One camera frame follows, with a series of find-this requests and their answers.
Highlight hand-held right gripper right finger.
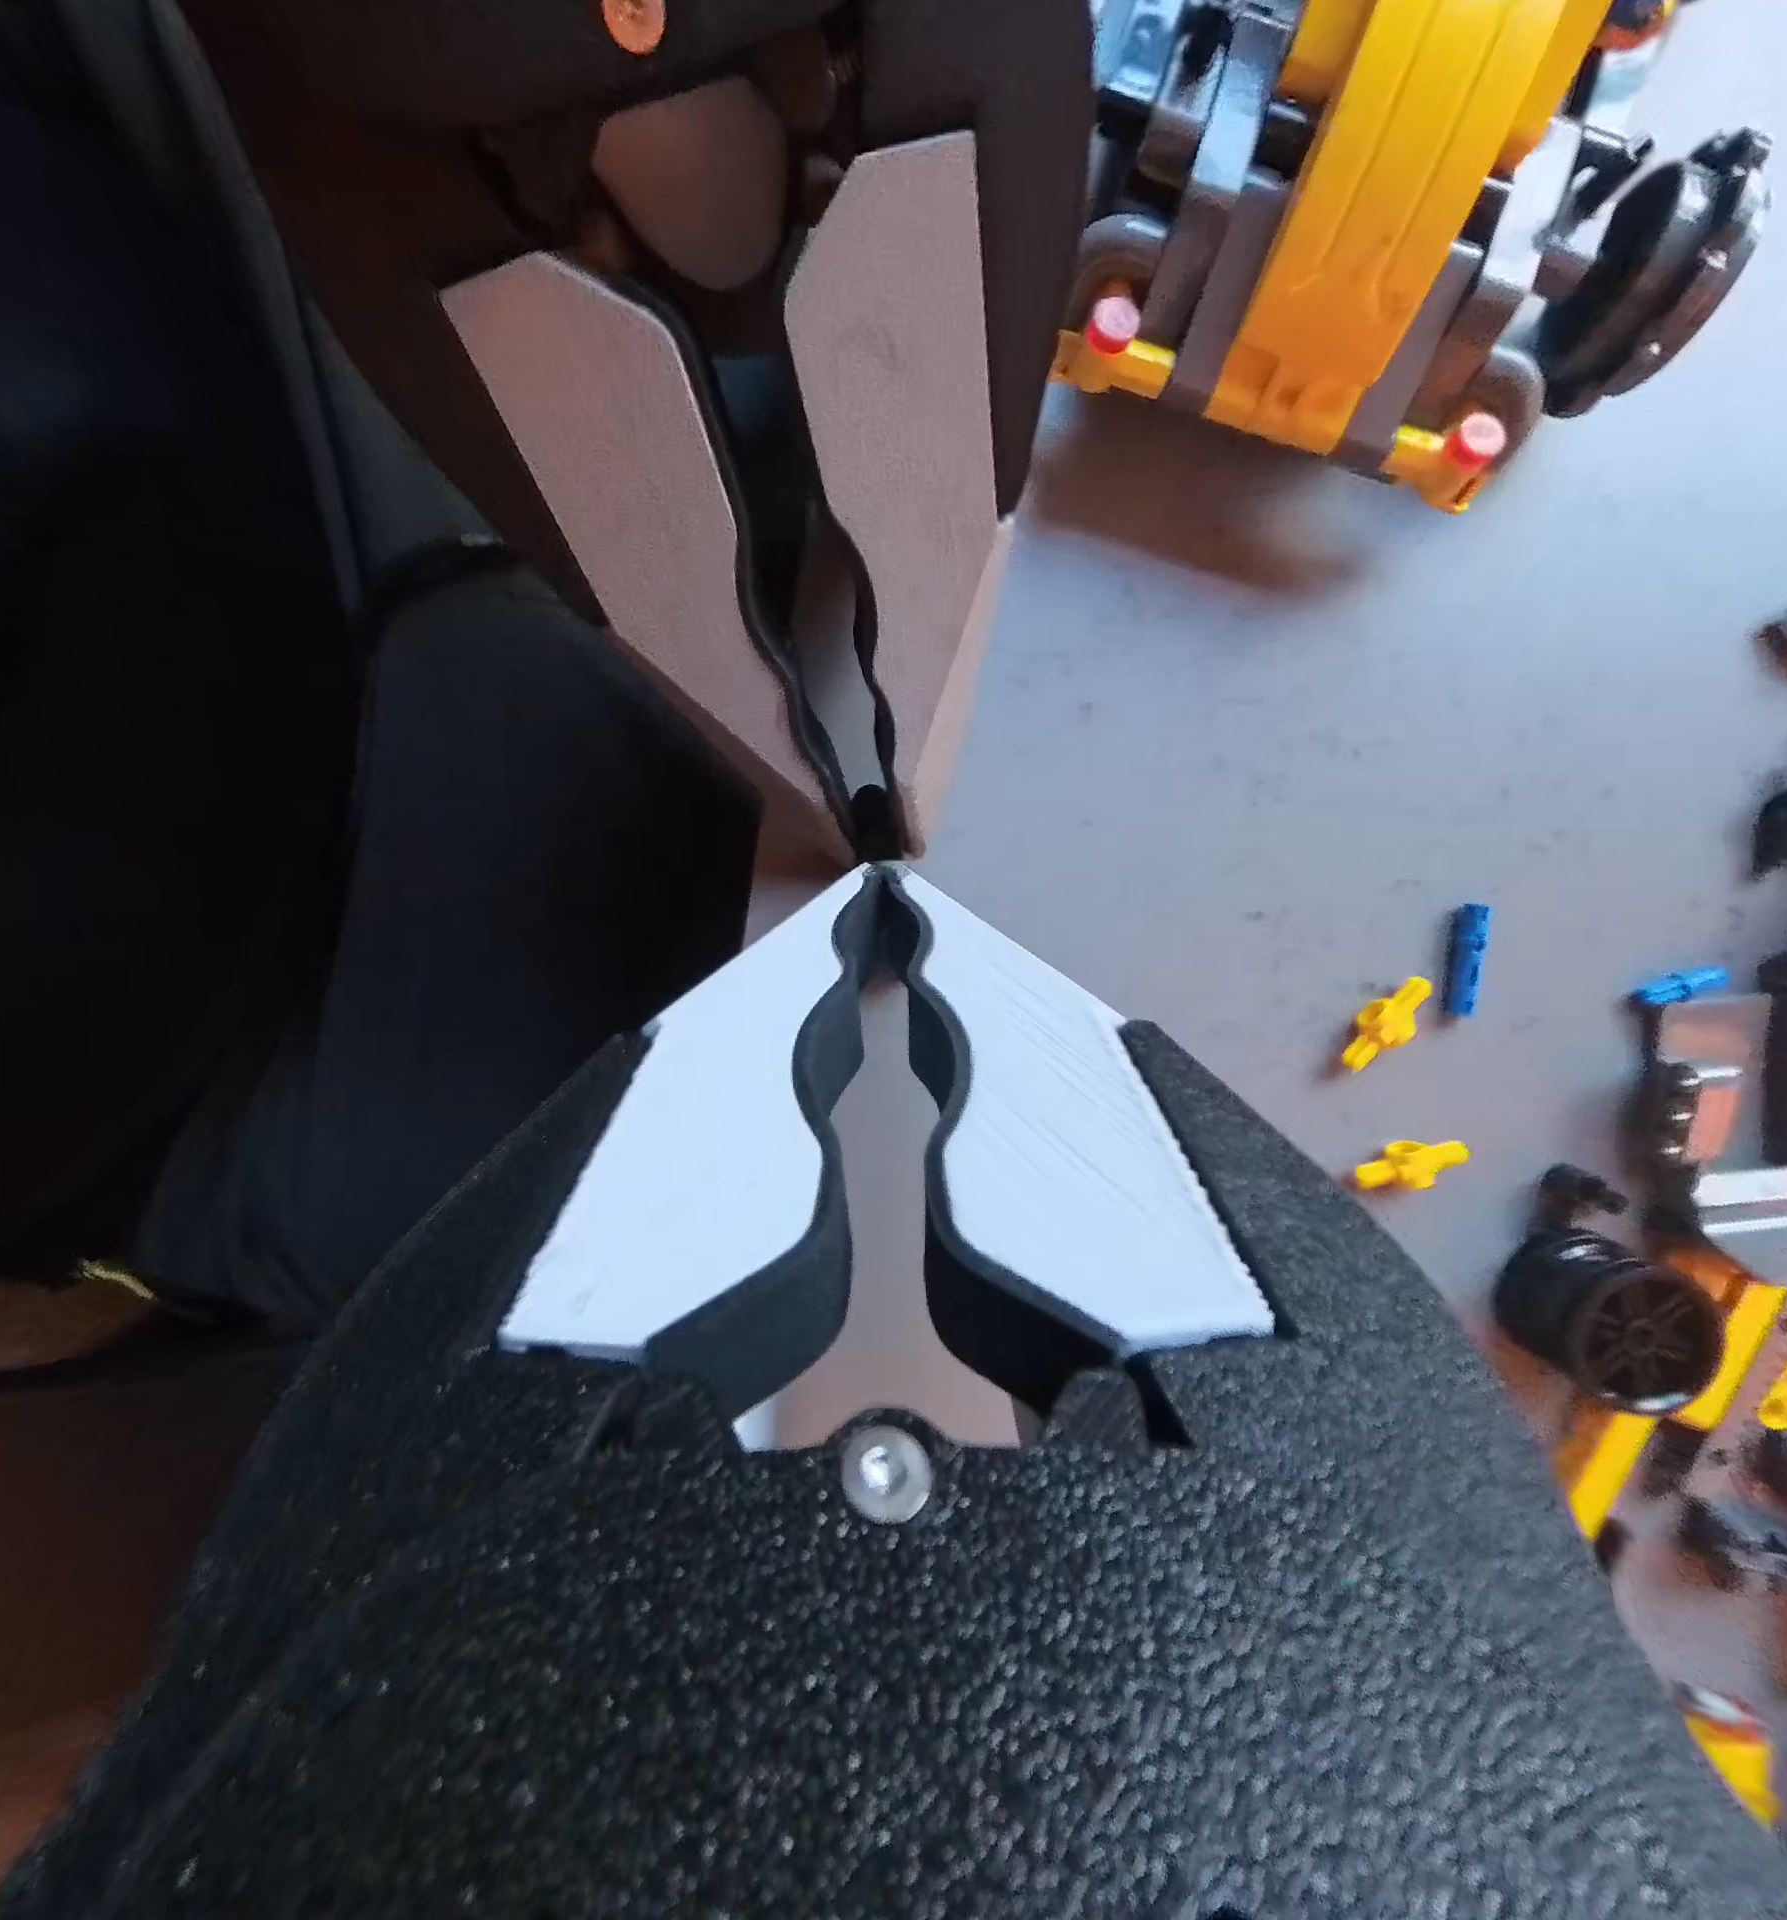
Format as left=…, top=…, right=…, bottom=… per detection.
left=880, top=862, right=1280, bottom=1417

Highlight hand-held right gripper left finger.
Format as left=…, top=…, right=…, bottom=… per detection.
left=500, top=862, right=895, bottom=1410

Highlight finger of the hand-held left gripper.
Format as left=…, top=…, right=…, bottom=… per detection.
left=440, top=253, right=874, bottom=862
left=779, top=131, right=1003, bottom=856

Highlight grey desk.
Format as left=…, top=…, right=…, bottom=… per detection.
left=745, top=0, right=1787, bottom=1879

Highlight person's left hand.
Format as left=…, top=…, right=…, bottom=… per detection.
left=594, top=72, right=791, bottom=296

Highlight person's dark pants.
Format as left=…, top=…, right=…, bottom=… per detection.
left=136, top=561, right=759, bottom=1341

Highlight yellow toy brick car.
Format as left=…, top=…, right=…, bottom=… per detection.
left=1050, top=0, right=1780, bottom=513

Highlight person's black jacket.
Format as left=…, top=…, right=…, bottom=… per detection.
left=0, top=0, right=384, bottom=1307

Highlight black spoked toy wheel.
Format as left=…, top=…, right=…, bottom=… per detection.
left=1490, top=1224, right=1727, bottom=1417

